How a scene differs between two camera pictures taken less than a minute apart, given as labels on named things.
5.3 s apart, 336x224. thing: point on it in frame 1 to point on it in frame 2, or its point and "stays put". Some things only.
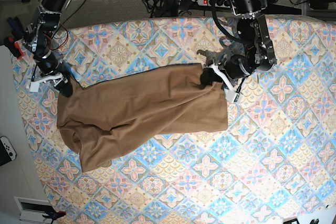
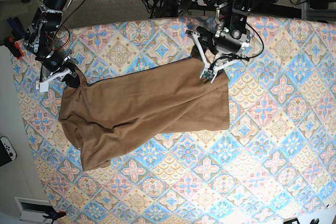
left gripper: x=49 y=69 to x=55 y=65
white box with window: x=32 y=209 stays put
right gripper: x=232 y=70 to x=218 y=48
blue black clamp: x=17 y=27 stays put
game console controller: x=8 y=152 stays put
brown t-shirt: x=103 y=119 stays put
